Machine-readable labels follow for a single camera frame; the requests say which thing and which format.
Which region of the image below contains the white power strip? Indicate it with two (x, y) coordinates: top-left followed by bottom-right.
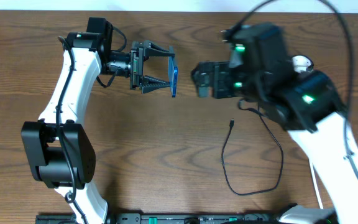
(292, 55), (314, 73)

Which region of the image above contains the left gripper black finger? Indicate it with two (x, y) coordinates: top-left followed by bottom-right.
(143, 40), (175, 60)
(140, 75), (170, 94)

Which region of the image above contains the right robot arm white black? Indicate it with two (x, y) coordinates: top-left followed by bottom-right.
(191, 22), (358, 223)

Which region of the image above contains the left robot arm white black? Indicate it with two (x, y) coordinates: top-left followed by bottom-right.
(21, 17), (178, 223)

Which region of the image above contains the Galaxy S25+ smartphone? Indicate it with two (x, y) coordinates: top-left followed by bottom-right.
(168, 46), (178, 98)

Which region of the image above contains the black USB charging cable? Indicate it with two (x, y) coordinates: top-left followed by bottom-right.
(221, 98), (285, 197)

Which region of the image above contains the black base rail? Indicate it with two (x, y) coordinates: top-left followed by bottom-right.
(35, 212), (338, 224)

